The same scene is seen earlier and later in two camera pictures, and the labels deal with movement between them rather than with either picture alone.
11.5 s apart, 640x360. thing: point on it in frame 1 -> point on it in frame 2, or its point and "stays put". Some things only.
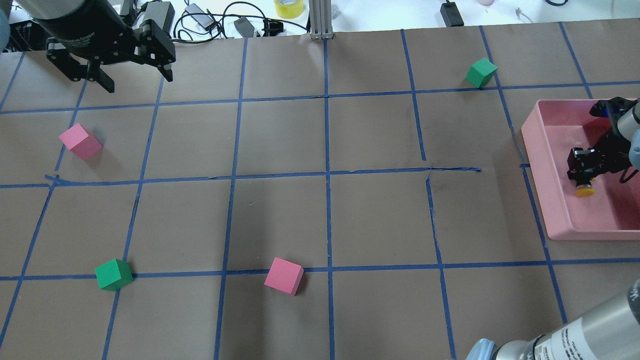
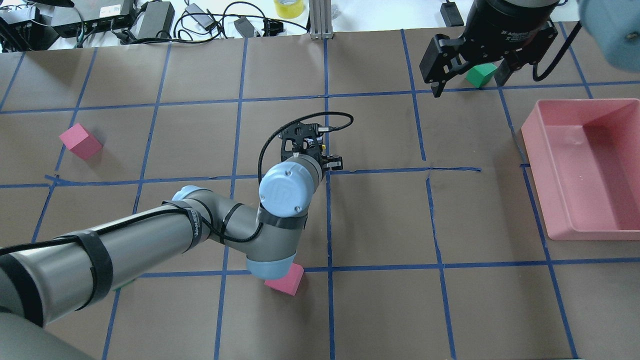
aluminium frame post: (320, 19) stays put
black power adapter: (451, 14) stays put
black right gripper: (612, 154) -> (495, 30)
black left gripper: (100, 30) -> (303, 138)
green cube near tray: (480, 72) stays put
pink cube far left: (81, 142) stays put
